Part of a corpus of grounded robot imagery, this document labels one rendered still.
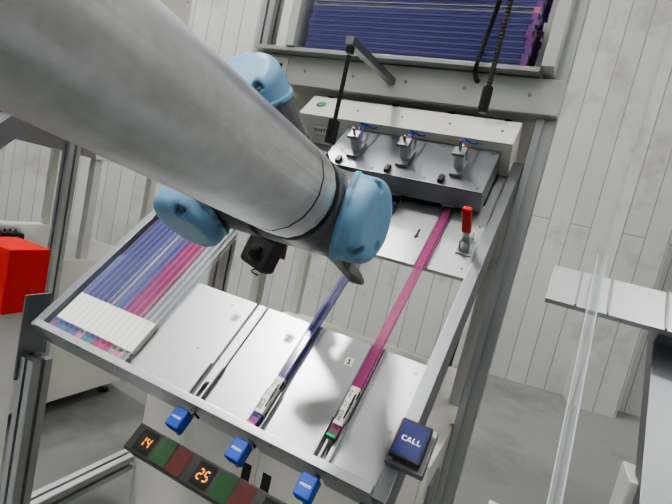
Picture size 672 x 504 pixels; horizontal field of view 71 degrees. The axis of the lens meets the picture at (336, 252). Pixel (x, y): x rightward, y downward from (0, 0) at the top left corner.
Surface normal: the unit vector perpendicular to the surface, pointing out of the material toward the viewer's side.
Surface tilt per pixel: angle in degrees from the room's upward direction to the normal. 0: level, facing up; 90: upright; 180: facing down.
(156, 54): 86
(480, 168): 44
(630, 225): 90
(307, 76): 90
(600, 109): 90
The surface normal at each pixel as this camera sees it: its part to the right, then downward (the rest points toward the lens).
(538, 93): -0.43, 0.01
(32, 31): 0.67, 0.60
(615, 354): -0.21, 0.07
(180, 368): -0.14, -0.69
